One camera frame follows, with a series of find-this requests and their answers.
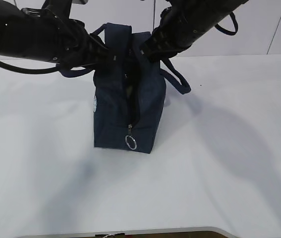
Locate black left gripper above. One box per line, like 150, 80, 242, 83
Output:
56, 19, 119, 72

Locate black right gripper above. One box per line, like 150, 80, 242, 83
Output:
140, 7, 205, 62

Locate dark navy fabric lunch bag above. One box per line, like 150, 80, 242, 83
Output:
56, 22, 192, 152

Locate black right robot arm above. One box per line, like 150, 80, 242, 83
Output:
140, 0, 247, 62

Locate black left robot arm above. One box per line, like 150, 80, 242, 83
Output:
0, 0, 118, 75

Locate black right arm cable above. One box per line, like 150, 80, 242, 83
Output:
214, 12, 238, 36

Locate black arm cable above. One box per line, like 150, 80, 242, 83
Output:
214, 12, 238, 36
0, 53, 64, 75

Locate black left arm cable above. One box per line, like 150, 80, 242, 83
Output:
0, 53, 64, 75

